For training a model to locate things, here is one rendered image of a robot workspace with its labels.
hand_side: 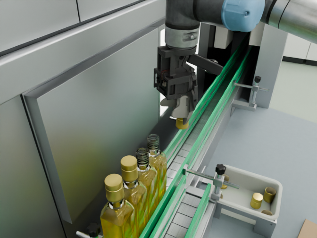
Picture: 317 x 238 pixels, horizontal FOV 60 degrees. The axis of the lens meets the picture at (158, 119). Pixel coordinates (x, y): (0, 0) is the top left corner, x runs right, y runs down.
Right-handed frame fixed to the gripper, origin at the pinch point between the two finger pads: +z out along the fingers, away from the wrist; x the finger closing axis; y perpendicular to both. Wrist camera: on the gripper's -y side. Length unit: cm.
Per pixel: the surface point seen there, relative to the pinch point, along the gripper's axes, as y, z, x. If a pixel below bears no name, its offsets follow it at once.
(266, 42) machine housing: -74, 4, -40
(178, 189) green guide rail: 5.6, 17.5, 8.9
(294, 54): -310, 102, -182
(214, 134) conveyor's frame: -26.8, 26.8, -14.9
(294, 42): -307, 86, -186
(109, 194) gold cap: 26.6, 0.2, 16.1
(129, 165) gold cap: 21.0, -2.2, 12.8
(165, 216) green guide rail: 12.7, 18.0, 14.3
